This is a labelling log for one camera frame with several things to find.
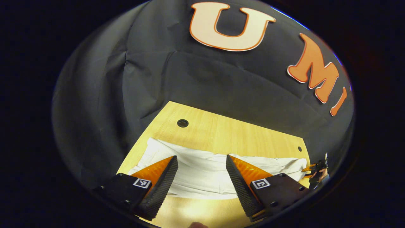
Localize white jeans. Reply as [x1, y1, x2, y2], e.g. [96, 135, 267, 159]
[128, 137, 308, 200]

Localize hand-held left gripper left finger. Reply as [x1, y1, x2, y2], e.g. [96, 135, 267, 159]
[93, 155, 178, 221]

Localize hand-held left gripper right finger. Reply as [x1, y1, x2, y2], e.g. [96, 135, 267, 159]
[226, 155, 310, 222]

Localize black backdrop cloth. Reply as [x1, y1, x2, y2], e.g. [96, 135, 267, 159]
[52, 0, 355, 190]

